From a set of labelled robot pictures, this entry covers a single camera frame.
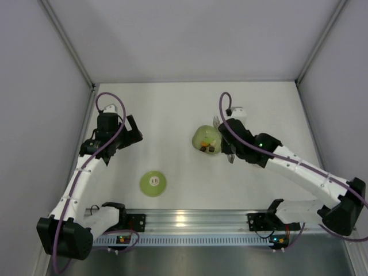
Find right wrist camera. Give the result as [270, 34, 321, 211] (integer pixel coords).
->
[225, 106, 247, 118]

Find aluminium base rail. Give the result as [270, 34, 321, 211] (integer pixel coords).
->
[82, 209, 357, 233]

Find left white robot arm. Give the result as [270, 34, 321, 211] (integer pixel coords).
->
[36, 111, 143, 260]

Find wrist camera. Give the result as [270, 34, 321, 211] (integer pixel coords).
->
[103, 104, 118, 113]
[225, 106, 247, 118]

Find green round lid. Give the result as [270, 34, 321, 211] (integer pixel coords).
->
[140, 171, 167, 197]

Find metal tongs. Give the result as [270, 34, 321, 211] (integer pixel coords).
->
[212, 116, 235, 164]

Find slotted cable duct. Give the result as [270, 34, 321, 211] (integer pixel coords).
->
[93, 235, 273, 247]

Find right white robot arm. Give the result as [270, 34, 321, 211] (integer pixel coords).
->
[216, 118, 366, 236]

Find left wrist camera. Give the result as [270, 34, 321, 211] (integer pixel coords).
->
[103, 104, 118, 113]

